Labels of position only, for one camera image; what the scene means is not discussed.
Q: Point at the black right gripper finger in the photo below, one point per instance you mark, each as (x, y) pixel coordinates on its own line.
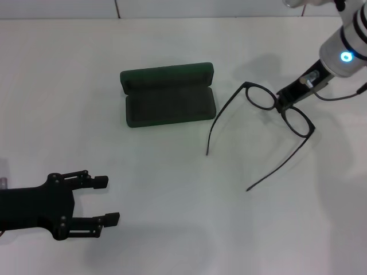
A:
(286, 106)
(284, 96)

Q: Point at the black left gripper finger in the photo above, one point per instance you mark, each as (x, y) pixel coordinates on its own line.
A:
(100, 182)
(111, 219)

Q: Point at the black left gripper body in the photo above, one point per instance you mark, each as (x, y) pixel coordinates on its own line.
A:
(31, 209)

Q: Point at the black glasses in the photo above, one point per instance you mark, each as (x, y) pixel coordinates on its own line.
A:
(312, 129)

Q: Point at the green glasses case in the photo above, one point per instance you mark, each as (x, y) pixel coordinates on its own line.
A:
(172, 109)

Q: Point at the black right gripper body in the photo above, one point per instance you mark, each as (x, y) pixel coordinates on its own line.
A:
(311, 81)

